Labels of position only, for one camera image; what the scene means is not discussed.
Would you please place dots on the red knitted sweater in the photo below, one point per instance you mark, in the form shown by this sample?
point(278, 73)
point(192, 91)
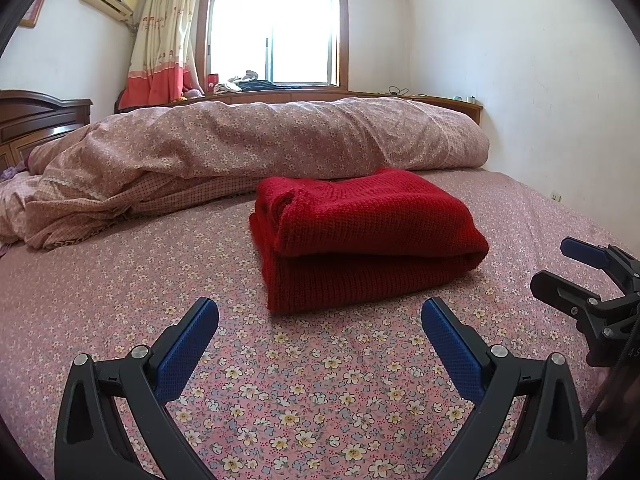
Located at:
point(360, 220)

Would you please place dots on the wooden framed window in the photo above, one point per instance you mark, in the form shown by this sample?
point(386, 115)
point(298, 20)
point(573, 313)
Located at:
point(272, 30)

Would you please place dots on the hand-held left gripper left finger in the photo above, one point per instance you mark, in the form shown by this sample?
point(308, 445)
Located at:
point(185, 355)

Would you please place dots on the dark wooden headboard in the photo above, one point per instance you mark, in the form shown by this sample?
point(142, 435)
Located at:
point(45, 115)

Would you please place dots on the purple cloth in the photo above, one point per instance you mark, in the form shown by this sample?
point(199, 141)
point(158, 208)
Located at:
point(11, 174)

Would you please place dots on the dark clothes on sill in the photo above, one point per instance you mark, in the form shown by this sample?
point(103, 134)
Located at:
point(270, 85)

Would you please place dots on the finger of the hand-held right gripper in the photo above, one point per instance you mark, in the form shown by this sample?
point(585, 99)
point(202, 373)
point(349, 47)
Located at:
point(555, 290)
point(582, 251)

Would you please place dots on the pink dotted duvet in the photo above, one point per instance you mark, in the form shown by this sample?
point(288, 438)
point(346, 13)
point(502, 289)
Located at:
point(250, 135)

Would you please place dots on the framed wall picture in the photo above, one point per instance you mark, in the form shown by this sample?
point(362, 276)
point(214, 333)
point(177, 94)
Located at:
point(36, 5)

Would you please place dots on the wooden window ledge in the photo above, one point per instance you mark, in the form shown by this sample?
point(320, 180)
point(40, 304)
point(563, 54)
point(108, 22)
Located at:
point(450, 105)

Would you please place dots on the white wall outlet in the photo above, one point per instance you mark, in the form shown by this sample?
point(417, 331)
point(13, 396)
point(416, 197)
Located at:
point(556, 196)

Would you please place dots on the small red box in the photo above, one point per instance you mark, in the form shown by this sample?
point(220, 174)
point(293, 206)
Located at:
point(213, 81)

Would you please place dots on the pink floral bed sheet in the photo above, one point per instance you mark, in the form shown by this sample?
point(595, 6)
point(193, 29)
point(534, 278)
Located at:
point(300, 385)

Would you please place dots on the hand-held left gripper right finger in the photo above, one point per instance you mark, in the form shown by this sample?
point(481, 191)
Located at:
point(455, 355)

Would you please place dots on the cream and red curtain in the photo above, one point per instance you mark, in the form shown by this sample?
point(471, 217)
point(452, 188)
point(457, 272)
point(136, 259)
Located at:
point(160, 35)

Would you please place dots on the white cloth on sill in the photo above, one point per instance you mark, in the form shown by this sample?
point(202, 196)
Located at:
point(235, 82)

